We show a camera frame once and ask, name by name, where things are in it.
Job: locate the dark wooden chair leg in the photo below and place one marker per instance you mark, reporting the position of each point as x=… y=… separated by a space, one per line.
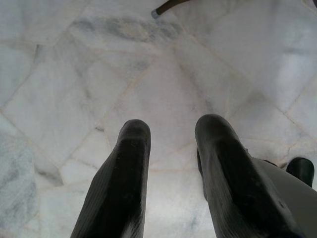
x=163 y=8

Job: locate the black robot foot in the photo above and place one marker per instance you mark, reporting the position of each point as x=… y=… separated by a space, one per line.
x=301 y=169

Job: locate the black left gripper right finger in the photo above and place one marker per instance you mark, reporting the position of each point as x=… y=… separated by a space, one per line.
x=223 y=173

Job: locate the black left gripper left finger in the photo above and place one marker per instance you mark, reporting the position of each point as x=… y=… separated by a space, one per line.
x=119 y=178

